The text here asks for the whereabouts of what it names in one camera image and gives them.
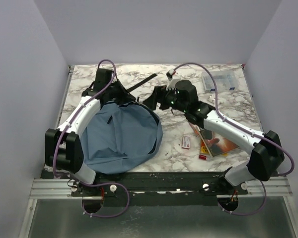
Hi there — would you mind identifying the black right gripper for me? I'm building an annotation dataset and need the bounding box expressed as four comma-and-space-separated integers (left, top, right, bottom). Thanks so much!
143, 85, 188, 114

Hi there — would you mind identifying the blue fabric backpack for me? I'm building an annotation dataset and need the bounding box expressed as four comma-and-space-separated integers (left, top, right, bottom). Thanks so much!
81, 99, 163, 175

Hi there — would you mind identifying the dark red paperback book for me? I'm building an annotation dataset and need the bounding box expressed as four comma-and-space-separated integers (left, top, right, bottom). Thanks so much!
189, 123, 239, 160

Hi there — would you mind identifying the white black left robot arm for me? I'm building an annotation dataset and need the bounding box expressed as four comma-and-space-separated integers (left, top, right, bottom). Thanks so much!
45, 68, 136, 196

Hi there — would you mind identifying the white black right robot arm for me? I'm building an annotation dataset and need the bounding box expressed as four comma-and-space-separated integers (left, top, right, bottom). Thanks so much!
143, 80, 285, 194

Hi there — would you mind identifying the red white small box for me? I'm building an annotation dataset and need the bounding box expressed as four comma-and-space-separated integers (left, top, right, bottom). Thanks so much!
181, 135, 191, 149

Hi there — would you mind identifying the white plastic pipe fitting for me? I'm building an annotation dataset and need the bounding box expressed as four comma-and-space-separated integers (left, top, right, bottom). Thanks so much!
208, 95, 215, 104

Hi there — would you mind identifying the yellow children's paperback book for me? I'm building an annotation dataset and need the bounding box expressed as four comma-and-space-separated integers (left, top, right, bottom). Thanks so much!
200, 138, 227, 157

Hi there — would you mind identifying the red cap glue stick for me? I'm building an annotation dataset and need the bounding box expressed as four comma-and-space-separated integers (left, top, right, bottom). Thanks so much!
199, 154, 209, 161

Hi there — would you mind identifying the clear plastic organizer box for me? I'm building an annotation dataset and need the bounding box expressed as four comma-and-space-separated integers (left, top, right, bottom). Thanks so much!
202, 70, 238, 93

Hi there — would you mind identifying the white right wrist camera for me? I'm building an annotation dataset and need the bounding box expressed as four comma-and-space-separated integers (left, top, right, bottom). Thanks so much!
166, 69, 181, 90

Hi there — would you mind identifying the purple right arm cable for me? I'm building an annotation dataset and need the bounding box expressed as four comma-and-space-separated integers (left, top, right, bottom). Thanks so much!
173, 62, 295, 216

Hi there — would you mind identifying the black metal base rail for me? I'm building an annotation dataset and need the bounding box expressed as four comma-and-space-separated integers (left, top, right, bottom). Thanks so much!
39, 170, 289, 208

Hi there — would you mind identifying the aluminium frame rail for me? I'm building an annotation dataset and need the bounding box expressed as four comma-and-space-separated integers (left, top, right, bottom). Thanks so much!
29, 177, 293, 200

